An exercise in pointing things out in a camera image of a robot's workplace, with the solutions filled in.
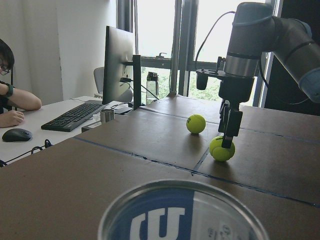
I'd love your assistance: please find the black computer monitor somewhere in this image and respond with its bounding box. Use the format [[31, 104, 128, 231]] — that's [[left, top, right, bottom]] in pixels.
[[102, 26, 134, 105]]

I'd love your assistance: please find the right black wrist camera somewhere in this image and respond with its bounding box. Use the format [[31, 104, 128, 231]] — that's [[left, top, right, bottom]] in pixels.
[[196, 56, 226, 90]]

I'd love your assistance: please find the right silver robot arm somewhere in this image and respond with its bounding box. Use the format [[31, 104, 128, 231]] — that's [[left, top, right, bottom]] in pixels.
[[218, 2, 320, 149]]

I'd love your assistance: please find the black right camera cable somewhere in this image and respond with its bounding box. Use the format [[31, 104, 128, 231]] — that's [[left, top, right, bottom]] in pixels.
[[194, 10, 236, 70]]

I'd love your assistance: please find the black computer mouse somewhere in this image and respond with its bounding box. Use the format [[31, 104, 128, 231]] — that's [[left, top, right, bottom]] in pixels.
[[2, 128, 33, 142]]

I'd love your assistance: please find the black keyboard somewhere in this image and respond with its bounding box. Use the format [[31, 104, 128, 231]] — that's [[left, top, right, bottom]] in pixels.
[[41, 102, 105, 132]]

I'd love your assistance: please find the small metal cup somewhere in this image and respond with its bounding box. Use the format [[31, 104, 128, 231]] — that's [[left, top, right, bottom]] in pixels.
[[100, 108, 115, 124]]

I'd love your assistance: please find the clear water bottle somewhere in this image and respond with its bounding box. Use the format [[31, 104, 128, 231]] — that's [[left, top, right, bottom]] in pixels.
[[146, 71, 159, 105]]

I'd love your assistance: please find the seated person with glasses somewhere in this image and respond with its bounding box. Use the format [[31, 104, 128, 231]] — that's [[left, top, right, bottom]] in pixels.
[[0, 40, 42, 128]]

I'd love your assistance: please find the aluminium frame post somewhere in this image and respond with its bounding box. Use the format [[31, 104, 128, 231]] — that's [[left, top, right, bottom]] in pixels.
[[169, 0, 184, 95]]

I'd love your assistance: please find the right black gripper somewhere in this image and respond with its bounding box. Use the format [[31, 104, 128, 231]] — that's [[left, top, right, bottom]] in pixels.
[[218, 76, 255, 149]]

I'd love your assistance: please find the yellow Wilson tennis ball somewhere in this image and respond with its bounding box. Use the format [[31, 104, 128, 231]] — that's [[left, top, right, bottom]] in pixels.
[[209, 136, 236, 162]]

